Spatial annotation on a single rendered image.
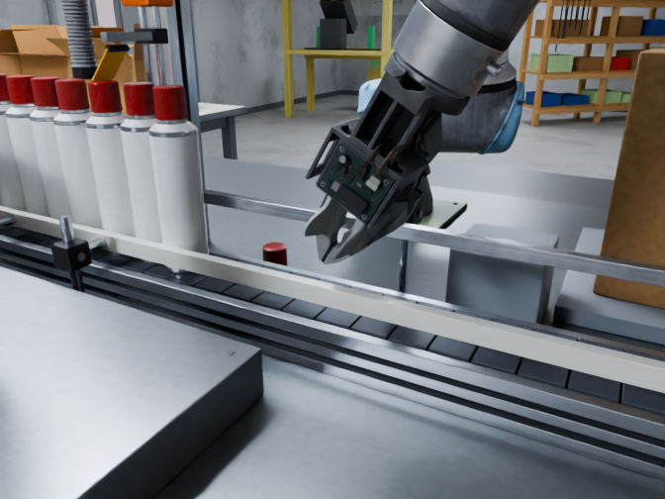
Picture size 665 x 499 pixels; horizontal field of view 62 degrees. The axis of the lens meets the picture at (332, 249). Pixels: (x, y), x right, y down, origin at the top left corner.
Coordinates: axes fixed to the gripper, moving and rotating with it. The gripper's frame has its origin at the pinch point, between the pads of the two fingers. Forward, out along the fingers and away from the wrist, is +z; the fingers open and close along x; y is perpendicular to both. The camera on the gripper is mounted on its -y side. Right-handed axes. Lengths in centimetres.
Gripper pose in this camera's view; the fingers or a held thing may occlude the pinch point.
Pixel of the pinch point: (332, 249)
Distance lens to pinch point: 55.8
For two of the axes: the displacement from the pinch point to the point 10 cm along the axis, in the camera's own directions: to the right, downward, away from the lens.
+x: 7.6, 6.2, -2.0
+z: -4.4, 7.1, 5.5
